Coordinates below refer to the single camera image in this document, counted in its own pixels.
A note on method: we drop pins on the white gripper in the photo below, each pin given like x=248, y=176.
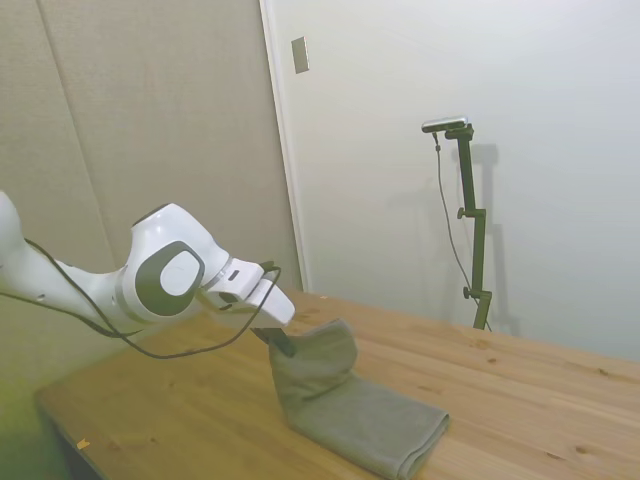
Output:
x=275, y=305

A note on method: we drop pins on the grey towel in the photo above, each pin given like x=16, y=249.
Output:
x=360, y=400

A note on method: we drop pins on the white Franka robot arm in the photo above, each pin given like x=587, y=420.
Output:
x=165, y=275

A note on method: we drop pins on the small yellow tape scrap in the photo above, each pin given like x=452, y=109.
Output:
x=83, y=443

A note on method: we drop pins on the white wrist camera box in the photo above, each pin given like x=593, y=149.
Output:
x=240, y=280

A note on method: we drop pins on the white door frame trim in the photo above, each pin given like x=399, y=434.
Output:
x=285, y=150

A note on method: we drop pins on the dark green camera stand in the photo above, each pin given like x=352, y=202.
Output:
x=472, y=220

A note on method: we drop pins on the silver exterior camera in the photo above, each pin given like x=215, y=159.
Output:
x=445, y=124

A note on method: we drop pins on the grey wall plate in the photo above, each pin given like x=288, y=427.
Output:
x=300, y=55

